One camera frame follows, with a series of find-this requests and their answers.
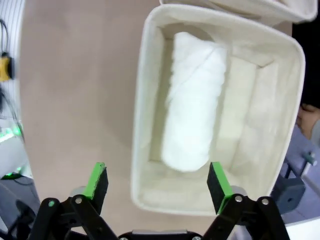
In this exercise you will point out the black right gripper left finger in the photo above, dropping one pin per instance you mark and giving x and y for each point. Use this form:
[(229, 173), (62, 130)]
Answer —
[(98, 185)]

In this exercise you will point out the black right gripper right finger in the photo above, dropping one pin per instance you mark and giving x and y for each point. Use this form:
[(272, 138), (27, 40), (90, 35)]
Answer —
[(217, 185)]

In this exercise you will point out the white towel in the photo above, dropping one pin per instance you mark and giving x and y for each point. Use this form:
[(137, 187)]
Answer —
[(192, 112)]

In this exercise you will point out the person's left hand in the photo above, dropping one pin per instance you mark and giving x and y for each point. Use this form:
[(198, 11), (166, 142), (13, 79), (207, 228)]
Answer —
[(308, 117)]

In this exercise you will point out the beige fabric basket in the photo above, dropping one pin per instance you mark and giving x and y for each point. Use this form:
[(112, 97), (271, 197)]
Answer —
[(275, 11), (270, 100)]

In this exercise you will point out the yellow black device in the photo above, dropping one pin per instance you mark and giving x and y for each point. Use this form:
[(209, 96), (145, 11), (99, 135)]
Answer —
[(4, 67)]

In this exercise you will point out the grey metal table frame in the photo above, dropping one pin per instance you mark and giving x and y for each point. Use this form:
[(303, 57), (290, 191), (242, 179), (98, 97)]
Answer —
[(290, 190)]

